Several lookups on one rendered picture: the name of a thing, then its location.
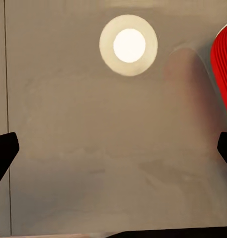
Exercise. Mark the coffee table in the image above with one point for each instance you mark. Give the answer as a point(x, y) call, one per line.
point(117, 114)

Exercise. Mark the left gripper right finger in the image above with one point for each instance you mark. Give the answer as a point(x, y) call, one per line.
point(222, 145)

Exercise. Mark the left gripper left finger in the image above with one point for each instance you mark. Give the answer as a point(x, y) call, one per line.
point(9, 147)

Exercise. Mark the radio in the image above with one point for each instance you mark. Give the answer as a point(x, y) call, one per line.
point(219, 62)

